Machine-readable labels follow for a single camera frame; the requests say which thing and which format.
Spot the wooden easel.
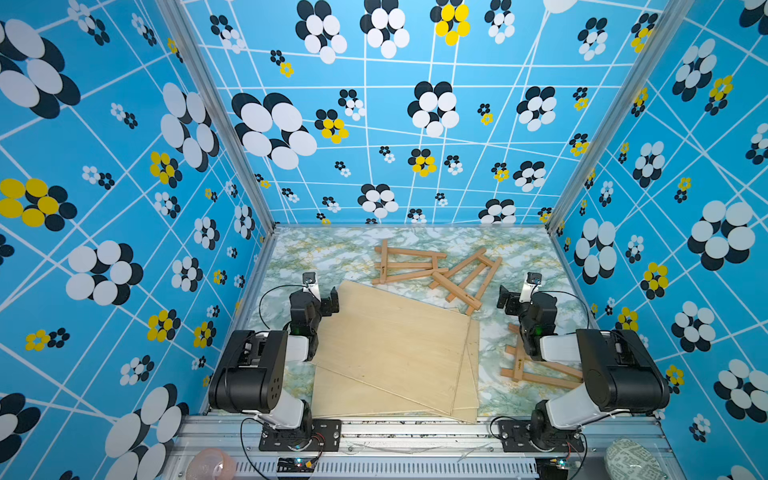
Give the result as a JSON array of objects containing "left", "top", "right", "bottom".
[
  {"left": 428, "top": 248, "right": 502, "bottom": 317},
  {"left": 500, "top": 323, "right": 583, "bottom": 390},
  {"left": 371, "top": 240, "right": 448, "bottom": 285}
]

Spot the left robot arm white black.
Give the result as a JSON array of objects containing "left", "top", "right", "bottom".
[{"left": 209, "top": 287, "right": 341, "bottom": 452}]

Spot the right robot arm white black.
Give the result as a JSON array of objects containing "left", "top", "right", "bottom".
[{"left": 497, "top": 283, "right": 670, "bottom": 451}]

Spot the green patterned round object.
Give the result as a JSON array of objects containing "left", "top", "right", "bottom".
[{"left": 604, "top": 438, "right": 665, "bottom": 480}]

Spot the pink translucent bowl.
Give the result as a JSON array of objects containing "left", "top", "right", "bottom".
[{"left": 185, "top": 448, "right": 236, "bottom": 480}]

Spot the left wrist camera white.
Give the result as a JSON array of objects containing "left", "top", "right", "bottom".
[{"left": 302, "top": 272, "right": 321, "bottom": 299}]

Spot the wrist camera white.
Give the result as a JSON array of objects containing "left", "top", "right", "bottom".
[
  {"left": 520, "top": 272, "right": 543, "bottom": 303},
  {"left": 302, "top": 272, "right": 321, "bottom": 299}
]

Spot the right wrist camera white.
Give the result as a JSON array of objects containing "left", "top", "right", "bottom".
[{"left": 520, "top": 272, "right": 543, "bottom": 303}]

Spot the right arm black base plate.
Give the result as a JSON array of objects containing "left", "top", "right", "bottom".
[{"left": 492, "top": 418, "right": 585, "bottom": 455}]

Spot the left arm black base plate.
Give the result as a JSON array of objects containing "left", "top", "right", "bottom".
[{"left": 258, "top": 419, "right": 342, "bottom": 452}]

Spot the aluminium front rail frame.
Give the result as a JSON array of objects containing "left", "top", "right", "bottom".
[{"left": 161, "top": 415, "right": 685, "bottom": 479}]

